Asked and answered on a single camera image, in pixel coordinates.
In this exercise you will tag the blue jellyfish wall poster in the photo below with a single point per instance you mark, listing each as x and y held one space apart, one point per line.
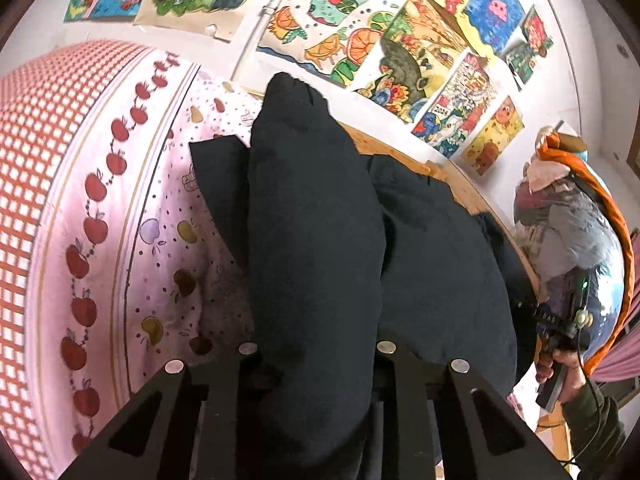
490 5

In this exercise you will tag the black jacket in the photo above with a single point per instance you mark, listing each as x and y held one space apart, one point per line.
310 235

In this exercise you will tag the dark turtle wall poster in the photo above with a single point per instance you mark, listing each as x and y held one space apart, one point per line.
410 65

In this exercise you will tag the colourful comic wall poster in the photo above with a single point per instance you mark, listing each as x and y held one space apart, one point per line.
460 100

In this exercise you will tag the pink curtain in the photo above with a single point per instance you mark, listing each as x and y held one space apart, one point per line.
625 350

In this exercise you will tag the red checkered apple-border quilt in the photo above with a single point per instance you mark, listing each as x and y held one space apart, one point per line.
50 160

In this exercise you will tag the small red flower wall poster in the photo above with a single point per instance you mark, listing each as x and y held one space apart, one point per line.
530 45

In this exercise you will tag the wooden stool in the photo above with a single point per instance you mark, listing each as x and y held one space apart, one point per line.
560 440

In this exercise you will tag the person's right forearm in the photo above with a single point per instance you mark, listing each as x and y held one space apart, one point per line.
595 435

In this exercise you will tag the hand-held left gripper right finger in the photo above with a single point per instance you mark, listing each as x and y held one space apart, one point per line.
395 375

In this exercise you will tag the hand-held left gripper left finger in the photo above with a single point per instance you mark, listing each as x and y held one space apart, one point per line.
240 375

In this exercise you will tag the yellow orange-figure wall poster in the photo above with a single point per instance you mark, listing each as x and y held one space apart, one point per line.
492 140

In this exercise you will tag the orange fruit wall poster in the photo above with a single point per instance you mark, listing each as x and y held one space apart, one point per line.
325 20

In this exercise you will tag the pink fruit-print bed sheet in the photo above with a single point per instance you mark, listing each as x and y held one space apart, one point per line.
165 260

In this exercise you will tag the person's right hand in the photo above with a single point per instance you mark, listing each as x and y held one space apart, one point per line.
572 375

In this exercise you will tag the colourful stuffed cloth bundle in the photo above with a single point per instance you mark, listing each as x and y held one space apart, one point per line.
565 230

